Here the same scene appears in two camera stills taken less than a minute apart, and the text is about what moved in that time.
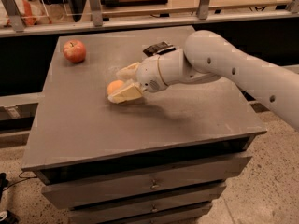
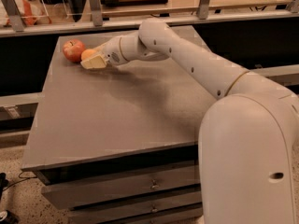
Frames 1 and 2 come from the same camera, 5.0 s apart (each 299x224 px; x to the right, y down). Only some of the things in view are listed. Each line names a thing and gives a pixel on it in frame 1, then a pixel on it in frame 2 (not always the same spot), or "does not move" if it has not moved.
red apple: x=75 y=50 does not move
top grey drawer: x=141 y=183 does not move
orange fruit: x=114 y=84 to x=87 y=53
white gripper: x=149 y=74 to x=111 y=52
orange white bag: x=33 y=12 does not move
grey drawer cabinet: x=163 y=160 does not move
